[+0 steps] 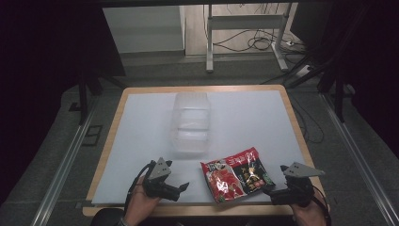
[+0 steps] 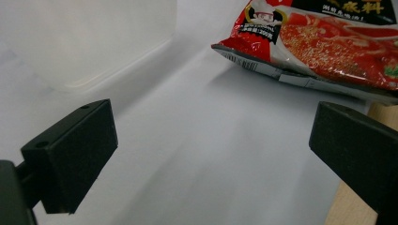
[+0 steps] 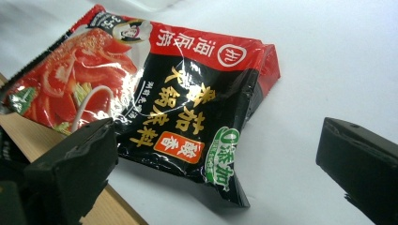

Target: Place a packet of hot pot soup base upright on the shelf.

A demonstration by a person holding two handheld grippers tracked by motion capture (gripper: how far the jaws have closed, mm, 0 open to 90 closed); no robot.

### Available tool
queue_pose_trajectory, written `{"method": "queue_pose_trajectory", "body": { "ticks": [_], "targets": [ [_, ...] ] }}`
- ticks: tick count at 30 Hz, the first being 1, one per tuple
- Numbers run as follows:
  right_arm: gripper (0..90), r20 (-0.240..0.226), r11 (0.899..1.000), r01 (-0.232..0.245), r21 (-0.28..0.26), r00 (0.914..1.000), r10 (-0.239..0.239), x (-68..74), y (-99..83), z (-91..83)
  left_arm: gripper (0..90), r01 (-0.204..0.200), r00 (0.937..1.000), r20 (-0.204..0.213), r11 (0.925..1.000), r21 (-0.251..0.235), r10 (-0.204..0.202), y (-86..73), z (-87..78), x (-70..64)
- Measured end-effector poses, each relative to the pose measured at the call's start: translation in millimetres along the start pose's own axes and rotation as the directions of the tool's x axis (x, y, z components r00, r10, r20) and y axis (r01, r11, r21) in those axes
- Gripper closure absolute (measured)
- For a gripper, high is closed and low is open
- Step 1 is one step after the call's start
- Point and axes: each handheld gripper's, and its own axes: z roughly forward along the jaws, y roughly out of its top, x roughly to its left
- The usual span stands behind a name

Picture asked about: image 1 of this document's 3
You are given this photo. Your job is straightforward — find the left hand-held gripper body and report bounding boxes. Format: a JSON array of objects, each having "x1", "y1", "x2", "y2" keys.
[{"x1": 143, "y1": 156, "x2": 181, "y2": 202}]

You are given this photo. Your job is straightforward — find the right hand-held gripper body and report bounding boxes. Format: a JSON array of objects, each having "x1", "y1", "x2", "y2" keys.
[{"x1": 271, "y1": 161, "x2": 327, "y2": 208}]

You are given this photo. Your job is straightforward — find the red and black snack packet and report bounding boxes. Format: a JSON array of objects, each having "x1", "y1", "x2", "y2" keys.
[{"x1": 199, "y1": 146, "x2": 277, "y2": 204}]

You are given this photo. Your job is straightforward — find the clear plastic container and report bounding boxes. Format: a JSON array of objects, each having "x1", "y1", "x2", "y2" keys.
[{"x1": 169, "y1": 91, "x2": 212, "y2": 155}]

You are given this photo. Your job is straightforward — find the person's right hand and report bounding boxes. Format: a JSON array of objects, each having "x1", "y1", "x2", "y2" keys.
[{"x1": 290, "y1": 190, "x2": 329, "y2": 226}]

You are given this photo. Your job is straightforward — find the person's left hand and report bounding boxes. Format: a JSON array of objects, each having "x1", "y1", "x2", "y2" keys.
[{"x1": 124, "y1": 176, "x2": 163, "y2": 226}]

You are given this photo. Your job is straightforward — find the white table mat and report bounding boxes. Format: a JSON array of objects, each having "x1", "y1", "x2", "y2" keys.
[{"x1": 90, "y1": 90, "x2": 311, "y2": 205}]

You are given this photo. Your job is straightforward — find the wooden table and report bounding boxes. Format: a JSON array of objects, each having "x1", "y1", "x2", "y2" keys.
[{"x1": 82, "y1": 84, "x2": 331, "y2": 218}]

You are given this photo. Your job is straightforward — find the black stand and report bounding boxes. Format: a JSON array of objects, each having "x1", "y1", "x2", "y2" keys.
[
  {"x1": 75, "y1": 70, "x2": 127, "y2": 126},
  {"x1": 283, "y1": 55, "x2": 346, "y2": 124}
]

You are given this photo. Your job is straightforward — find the white power strip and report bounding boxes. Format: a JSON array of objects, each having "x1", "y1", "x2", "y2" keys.
[{"x1": 295, "y1": 64, "x2": 315, "y2": 78}]

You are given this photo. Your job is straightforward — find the white cabinet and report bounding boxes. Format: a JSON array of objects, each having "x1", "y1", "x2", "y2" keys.
[{"x1": 102, "y1": 5, "x2": 186, "y2": 55}]

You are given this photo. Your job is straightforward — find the dark curtain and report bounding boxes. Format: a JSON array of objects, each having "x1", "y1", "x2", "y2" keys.
[
  {"x1": 290, "y1": 0, "x2": 399, "y2": 158},
  {"x1": 0, "y1": 0, "x2": 126, "y2": 205}
]

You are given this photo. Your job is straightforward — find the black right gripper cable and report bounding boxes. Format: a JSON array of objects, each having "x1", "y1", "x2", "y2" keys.
[{"x1": 311, "y1": 184, "x2": 333, "y2": 226}]

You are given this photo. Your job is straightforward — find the thin black floor cable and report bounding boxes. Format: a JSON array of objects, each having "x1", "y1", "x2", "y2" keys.
[{"x1": 287, "y1": 93, "x2": 326, "y2": 145}]

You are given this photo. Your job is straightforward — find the aluminium floor rail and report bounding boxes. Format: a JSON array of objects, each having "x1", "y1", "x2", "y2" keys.
[
  {"x1": 319, "y1": 93, "x2": 399, "y2": 226},
  {"x1": 30, "y1": 95, "x2": 102, "y2": 226}
]

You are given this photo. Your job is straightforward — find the black floor cables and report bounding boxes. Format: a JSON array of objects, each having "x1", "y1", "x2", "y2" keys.
[{"x1": 212, "y1": 28, "x2": 304, "y2": 54}]

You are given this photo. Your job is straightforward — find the white desk frame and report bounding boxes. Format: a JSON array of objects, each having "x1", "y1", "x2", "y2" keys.
[{"x1": 204, "y1": 3, "x2": 295, "y2": 74}]

